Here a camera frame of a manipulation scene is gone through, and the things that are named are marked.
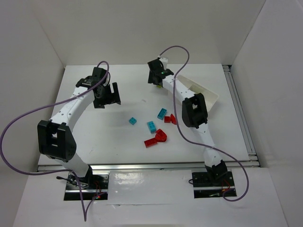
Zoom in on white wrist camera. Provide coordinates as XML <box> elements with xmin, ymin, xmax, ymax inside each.
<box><xmin>158</xmin><ymin>56</ymin><xmax>168</xmax><ymax>70</ymax></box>
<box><xmin>103</xmin><ymin>75</ymin><xmax>110</xmax><ymax>87</ymax></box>

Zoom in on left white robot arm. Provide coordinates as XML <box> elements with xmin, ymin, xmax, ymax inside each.
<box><xmin>37</xmin><ymin>67</ymin><xmax>121</xmax><ymax>183</ymax></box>

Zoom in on white three-compartment tray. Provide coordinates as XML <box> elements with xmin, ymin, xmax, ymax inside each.
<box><xmin>177</xmin><ymin>75</ymin><xmax>219</xmax><ymax>112</ymax></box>

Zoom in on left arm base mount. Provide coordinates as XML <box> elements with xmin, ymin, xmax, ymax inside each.
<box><xmin>56</xmin><ymin>173</ymin><xmax>109</xmax><ymax>201</ymax></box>

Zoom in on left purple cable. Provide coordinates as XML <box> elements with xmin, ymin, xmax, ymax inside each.
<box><xmin>0</xmin><ymin>61</ymin><xmax>111</xmax><ymax>222</ymax></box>

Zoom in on red flat long lego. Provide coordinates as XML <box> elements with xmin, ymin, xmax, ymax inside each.
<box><xmin>144</xmin><ymin>138</ymin><xmax>158</xmax><ymax>148</ymax></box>

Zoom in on aluminium rail front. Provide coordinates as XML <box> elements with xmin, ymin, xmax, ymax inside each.
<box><xmin>37</xmin><ymin>160</ymin><xmax>260</xmax><ymax>172</ymax></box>

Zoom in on red arch lego brick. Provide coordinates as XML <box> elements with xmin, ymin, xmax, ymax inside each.
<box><xmin>155</xmin><ymin>129</ymin><xmax>167</xmax><ymax>142</ymax></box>

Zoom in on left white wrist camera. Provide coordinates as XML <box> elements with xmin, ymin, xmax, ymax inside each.
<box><xmin>103</xmin><ymin>75</ymin><xmax>110</xmax><ymax>87</ymax></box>

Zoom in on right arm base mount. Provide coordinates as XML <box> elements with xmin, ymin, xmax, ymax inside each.
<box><xmin>188</xmin><ymin>171</ymin><xmax>237</xmax><ymax>199</ymax></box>

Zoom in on small cyan square lego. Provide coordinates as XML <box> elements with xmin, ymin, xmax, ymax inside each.
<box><xmin>129</xmin><ymin>117</ymin><xmax>137</xmax><ymax>125</ymax></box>

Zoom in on small red square lego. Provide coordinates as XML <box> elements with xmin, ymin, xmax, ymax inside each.
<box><xmin>164</xmin><ymin>116</ymin><xmax>171</xmax><ymax>123</ymax></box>

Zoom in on aluminium rail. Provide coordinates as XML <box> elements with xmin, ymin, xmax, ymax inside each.
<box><xmin>222</xmin><ymin>65</ymin><xmax>260</xmax><ymax>167</ymax></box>
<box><xmin>37</xmin><ymin>160</ymin><xmax>260</xmax><ymax>172</ymax></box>

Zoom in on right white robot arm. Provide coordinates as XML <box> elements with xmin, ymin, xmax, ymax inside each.
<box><xmin>148</xmin><ymin>58</ymin><xmax>228</xmax><ymax>182</ymax></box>

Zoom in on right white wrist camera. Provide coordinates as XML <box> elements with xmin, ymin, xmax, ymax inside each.
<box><xmin>158</xmin><ymin>56</ymin><xmax>168</xmax><ymax>70</ymax></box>

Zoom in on cyan curved lego brick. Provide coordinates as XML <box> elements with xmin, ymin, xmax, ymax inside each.
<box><xmin>147</xmin><ymin>121</ymin><xmax>157</xmax><ymax>133</ymax></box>

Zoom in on red sloped lego brick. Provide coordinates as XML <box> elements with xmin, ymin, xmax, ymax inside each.
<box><xmin>170</xmin><ymin>114</ymin><xmax>177</xmax><ymax>125</ymax></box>

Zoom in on cyan long lego upturned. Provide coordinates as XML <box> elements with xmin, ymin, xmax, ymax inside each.
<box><xmin>157</xmin><ymin>108</ymin><xmax>167</xmax><ymax>120</ymax></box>

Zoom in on aluminium rail right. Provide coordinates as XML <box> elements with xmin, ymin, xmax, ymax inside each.
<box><xmin>222</xmin><ymin>65</ymin><xmax>260</xmax><ymax>167</ymax></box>

